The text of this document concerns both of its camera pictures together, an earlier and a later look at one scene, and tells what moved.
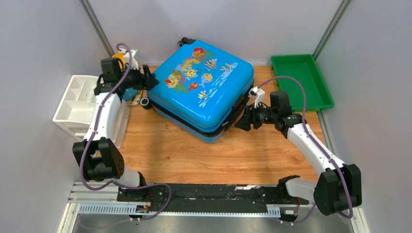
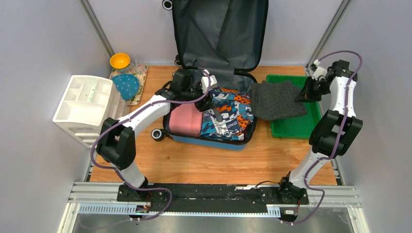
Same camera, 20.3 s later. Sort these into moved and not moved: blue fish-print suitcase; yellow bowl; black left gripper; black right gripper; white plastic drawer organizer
Moved: blue fish-print suitcase; black left gripper; black right gripper
Not moved: white plastic drawer organizer; yellow bowl
